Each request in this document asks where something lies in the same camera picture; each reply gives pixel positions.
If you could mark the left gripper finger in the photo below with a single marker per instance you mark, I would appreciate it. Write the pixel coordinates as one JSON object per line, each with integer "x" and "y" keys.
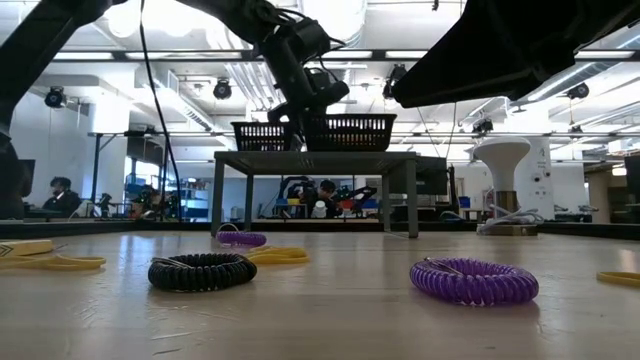
{"x": 299, "y": 135}

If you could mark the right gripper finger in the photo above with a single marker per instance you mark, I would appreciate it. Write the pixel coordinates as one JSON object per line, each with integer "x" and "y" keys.
{"x": 490, "y": 60}

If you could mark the black plastic mesh basket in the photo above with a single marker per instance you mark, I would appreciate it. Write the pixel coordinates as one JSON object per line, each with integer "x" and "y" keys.
{"x": 350, "y": 134}
{"x": 260, "y": 137}

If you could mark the black coil wristband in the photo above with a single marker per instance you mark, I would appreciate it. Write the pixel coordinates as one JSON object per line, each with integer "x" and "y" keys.
{"x": 200, "y": 280}

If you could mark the large purple coil wristband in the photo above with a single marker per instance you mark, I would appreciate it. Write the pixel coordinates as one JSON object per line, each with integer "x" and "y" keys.
{"x": 475, "y": 290}

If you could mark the yellow green Crayola crayon box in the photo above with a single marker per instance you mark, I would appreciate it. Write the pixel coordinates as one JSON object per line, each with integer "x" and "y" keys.
{"x": 30, "y": 247}

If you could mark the black background robot arm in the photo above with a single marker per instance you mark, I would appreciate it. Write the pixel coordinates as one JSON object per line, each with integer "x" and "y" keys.
{"x": 360, "y": 192}
{"x": 295, "y": 185}

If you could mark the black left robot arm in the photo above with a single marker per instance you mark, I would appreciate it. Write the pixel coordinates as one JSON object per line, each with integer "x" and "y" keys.
{"x": 50, "y": 40}

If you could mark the person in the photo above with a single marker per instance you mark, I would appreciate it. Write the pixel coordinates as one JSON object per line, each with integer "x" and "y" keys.
{"x": 62, "y": 185}
{"x": 147, "y": 197}
{"x": 327, "y": 189}

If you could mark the white background jar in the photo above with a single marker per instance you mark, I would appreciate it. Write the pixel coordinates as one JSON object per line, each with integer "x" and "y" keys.
{"x": 320, "y": 210}

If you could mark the white mushroom-shaped lamp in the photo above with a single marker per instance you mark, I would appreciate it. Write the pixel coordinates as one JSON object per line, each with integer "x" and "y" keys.
{"x": 501, "y": 155}

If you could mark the small purple coil wristband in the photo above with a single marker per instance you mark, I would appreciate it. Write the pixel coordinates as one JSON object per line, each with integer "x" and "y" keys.
{"x": 245, "y": 239}

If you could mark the black background box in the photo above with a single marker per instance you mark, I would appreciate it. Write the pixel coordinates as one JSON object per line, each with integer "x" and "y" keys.
{"x": 432, "y": 175}

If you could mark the black ceiling camera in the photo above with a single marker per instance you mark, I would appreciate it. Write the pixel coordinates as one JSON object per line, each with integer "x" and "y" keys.
{"x": 55, "y": 98}
{"x": 579, "y": 91}
{"x": 482, "y": 127}
{"x": 222, "y": 90}
{"x": 390, "y": 90}

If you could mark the dark background frame stand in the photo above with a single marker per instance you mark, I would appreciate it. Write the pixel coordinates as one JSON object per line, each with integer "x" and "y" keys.
{"x": 96, "y": 165}

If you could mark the black aluminium table frame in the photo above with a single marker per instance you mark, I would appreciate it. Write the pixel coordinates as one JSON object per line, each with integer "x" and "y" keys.
{"x": 75, "y": 227}

